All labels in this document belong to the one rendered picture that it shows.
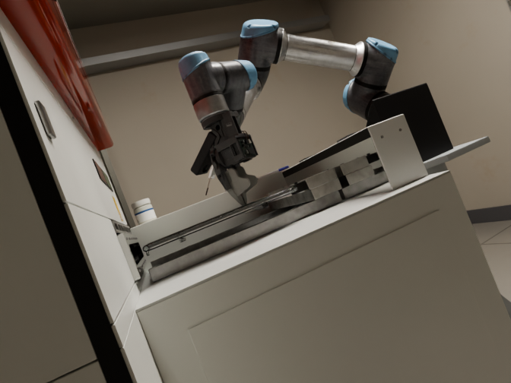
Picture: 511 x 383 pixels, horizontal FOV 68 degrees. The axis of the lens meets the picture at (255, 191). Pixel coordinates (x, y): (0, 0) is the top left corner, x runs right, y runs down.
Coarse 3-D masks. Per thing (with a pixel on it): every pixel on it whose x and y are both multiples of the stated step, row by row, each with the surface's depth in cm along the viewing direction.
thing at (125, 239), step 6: (120, 234) 73; (126, 234) 80; (132, 234) 101; (120, 240) 73; (126, 240) 74; (132, 240) 92; (126, 246) 73; (138, 246) 115; (126, 252) 73; (138, 252) 115; (126, 258) 73; (132, 258) 73; (138, 258) 109; (144, 258) 114; (132, 264) 73; (138, 264) 81; (144, 264) 102; (132, 270) 73; (138, 270) 76; (132, 276) 73; (138, 276) 73
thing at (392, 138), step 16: (368, 128) 77; (384, 128) 78; (400, 128) 79; (384, 144) 78; (400, 144) 79; (384, 160) 77; (400, 160) 78; (416, 160) 79; (400, 176) 78; (416, 176) 79
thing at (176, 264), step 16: (336, 192) 97; (304, 208) 94; (320, 208) 95; (256, 224) 91; (272, 224) 92; (224, 240) 88; (240, 240) 89; (192, 256) 86; (208, 256) 87; (160, 272) 84
